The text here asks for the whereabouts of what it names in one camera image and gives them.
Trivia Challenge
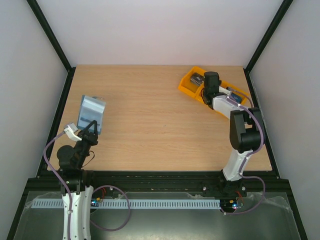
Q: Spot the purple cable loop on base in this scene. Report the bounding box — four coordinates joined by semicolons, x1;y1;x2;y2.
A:
89;184;132;232

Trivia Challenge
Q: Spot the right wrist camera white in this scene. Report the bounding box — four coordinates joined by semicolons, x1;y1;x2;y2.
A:
218;86;232;96

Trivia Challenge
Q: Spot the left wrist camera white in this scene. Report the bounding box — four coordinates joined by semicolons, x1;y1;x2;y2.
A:
63;122;82;142

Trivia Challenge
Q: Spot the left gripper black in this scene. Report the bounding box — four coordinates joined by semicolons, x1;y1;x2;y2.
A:
74;120;99;169

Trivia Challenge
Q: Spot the blue leather card holder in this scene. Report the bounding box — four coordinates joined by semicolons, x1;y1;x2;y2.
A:
76;95;106;135

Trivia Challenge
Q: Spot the black card stack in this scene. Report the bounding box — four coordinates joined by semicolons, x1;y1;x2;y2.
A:
190;72;205;86

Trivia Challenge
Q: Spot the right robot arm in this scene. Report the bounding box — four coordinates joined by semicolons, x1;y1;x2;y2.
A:
201;71;265;196

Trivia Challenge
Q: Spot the light blue cable duct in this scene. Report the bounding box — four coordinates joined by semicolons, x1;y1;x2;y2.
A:
31;198;221;210

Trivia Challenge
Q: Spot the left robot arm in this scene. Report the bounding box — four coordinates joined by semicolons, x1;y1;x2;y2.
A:
56;120;98;240

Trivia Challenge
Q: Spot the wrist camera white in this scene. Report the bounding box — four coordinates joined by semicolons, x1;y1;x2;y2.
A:
218;86;232;96
63;122;82;142

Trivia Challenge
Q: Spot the black aluminium frame rail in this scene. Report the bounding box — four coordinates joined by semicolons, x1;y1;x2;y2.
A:
22;170;293;201

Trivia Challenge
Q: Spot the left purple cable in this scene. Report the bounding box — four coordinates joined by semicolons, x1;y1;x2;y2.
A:
43;130;76;240

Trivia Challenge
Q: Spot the blue card stack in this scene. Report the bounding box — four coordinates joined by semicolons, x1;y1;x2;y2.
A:
226;86;245;104

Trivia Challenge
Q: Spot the yellow three-compartment bin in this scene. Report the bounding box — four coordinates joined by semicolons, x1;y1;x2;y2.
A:
178;66;254;119

